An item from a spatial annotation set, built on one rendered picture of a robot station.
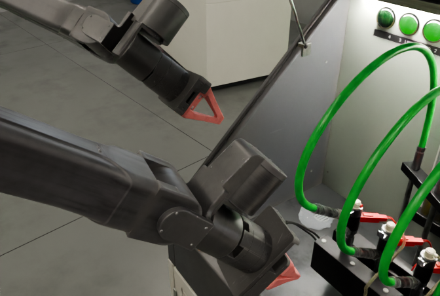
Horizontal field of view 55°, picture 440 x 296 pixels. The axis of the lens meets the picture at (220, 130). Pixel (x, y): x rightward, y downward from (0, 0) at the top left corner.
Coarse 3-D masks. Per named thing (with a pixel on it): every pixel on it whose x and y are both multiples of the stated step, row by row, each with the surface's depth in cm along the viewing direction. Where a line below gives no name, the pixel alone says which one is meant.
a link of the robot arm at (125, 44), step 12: (132, 24) 62; (144, 24) 61; (132, 36) 61; (156, 36) 62; (120, 48) 62; (132, 48) 60; (144, 48) 61; (156, 48) 63; (120, 60) 61; (132, 60) 61; (144, 60) 61; (156, 60) 62; (132, 72) 62; (144, 72) 62
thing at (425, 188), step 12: (432, 180) 59; (420, 192) 59; (408, 204) 60; (420, 204) 59; (408, 216) 59; (396, 228) 60; (396, 240) 60; (384, 252) 61; (384, 264) 62; (384, 276) 63; (396, 276) 69; (408, 276) 74
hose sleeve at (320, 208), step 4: (316, 204) 76; (320, 204) 77; (320, 208) 76; (324, 208) 77; (328, 208) 78; (332, 208) 80; (312, 212) 76; (316, 212) 76; (320, 212) 76; (324, 212) 77; (328, 212) 78; (332, 212) 79; (336, 212) 80; (328, 216) 79; (332, 216) 80; (336, 216) 80
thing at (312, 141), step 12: (396, 48) 69; (408, 48) 70; (420, 48) 73; (384, 60) 68; (432, 60) 77; (360, 72) 67; (372, 72) 67; (432, 72) 79; (348, 84) 66; (432, 84) 82; (348, 96) 66; (336, 108) 66; (432, 108) 85; (324, 120) 66; (312, 132) 67; (312, 144) 66; (420, 144) 91; (300, 168) 68; (300, 180) 68; (300, 192) 70; (312, 204) 75
